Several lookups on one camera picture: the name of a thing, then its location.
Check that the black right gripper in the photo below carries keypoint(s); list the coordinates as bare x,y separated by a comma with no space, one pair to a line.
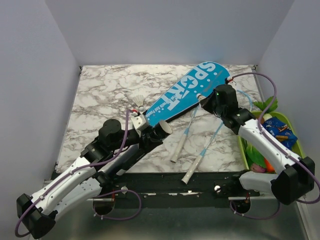
205,103

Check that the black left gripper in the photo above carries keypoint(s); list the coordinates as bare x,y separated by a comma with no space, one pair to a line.
150,144

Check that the black shuttlecock tube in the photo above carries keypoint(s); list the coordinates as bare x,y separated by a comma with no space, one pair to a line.
132,155

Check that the white feather shuttlecock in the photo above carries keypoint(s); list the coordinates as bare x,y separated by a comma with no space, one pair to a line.
138,100

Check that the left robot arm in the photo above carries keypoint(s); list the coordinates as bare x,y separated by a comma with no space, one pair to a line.
112,153

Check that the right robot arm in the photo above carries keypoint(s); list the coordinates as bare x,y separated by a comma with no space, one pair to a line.
294,176

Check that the badminton racket left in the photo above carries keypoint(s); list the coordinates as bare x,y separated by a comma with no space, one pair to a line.
176,154

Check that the badminton racket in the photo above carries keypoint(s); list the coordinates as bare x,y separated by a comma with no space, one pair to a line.
202,154
176,154

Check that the badminton racket right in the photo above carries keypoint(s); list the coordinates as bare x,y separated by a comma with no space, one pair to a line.
202,154

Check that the blue racket bag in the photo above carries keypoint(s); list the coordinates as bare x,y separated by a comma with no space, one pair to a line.
182,96

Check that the green toy leaf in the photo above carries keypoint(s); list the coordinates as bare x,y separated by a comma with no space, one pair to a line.
262,105

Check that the blue snack bag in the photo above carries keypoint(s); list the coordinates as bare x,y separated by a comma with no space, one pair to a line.
281,131

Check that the purple toy onion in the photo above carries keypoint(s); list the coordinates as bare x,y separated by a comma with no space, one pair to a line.
257,168

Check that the orange toy carrot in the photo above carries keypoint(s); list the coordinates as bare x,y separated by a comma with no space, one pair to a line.
268,166

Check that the green plastic tray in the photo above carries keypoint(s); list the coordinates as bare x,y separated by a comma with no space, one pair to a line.
251,155

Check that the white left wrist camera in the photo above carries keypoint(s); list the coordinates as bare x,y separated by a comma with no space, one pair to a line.
140,122

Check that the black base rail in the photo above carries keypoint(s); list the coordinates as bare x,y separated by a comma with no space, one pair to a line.
166,190

